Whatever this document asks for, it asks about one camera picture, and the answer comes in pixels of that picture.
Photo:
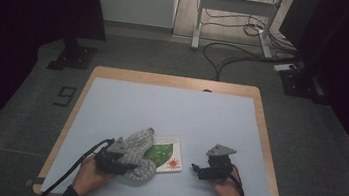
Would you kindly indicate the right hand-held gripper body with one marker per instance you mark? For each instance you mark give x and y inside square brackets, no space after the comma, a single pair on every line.
[219,169]

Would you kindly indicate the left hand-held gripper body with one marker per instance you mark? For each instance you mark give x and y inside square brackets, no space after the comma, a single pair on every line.
[110,162]

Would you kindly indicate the grey fluffy cloth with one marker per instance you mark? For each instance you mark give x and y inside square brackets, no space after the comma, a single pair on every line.
[139,147]

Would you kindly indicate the caterpillar picture board book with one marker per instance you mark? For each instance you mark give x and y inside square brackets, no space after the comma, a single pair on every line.
[168,157]

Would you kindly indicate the person's right hand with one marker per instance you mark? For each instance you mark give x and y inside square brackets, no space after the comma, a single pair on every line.
[228,192]

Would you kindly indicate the person's left hand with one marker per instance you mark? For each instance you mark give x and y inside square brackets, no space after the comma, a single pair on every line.
[88,178]

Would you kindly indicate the wooden table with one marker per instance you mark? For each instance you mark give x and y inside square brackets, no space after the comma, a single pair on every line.
[164,79]

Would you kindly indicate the black stand base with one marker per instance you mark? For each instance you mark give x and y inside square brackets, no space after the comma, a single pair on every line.
[298,84]
[73,57]

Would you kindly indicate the white power strip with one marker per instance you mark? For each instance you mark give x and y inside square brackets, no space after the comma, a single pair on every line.
[283,67]

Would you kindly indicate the white metal stand frame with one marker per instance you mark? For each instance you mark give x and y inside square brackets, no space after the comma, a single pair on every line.
[237,5]

